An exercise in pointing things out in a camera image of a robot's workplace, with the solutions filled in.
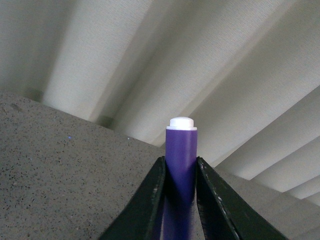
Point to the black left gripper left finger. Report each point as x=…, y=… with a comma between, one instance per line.
x=142, y=218

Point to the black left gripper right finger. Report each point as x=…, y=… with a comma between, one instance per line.
x=224, y=214

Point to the purple marker pen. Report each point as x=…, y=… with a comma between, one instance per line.
x=181, y=138

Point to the white curtain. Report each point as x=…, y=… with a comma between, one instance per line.
x=246, y=71

